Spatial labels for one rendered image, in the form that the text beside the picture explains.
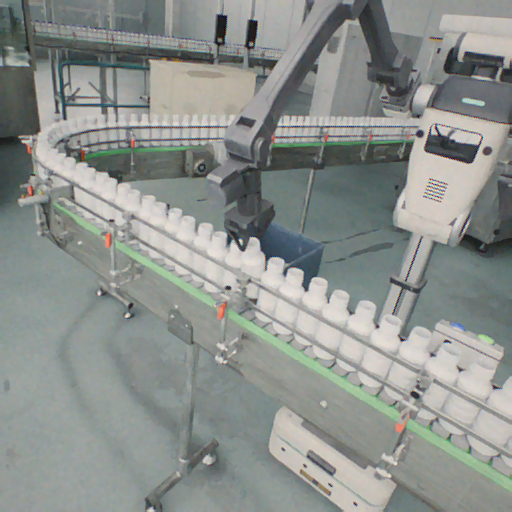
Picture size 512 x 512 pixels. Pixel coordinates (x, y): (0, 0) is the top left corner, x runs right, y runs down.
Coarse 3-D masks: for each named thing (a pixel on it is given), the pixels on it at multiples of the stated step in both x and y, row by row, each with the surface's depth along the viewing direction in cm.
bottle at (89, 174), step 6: (84, 168) 135; (90, 168) 136; (84, 174) 134; (90, 174) 133; (84, 180) 135; (90, 180) 134; (84, 186) 134; (90, 186) 134; (84, 192) 135; (84, 198) 136; (90, 198) 136; (84, 204) 138; (90, 204) 137; (90, 216) 139
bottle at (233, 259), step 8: (232, 240) 103; (240, 240) 104; (232, 248) 102; (232, 256) 103; (240, 256) 103; (232, 264) 103; (240, 264) 103; (224, 272) 106; (224, 280) 107; (232, 280) 105; (232, 288) 106
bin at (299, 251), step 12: (252, 228) 170; (276, 228) 171; (228, 240) 160; (264, 240) 177; (276, 240) 173; (288, 240) 169; (300, 240) 165; (312, 240) 161; (264, 252) 179; (276, 252) 175; (288, 252) 171; (300, 252) 167; (312, 252) 152; (288, 264) 141; (300, 264) 148; (312, 264) 157; (312, 276) 162
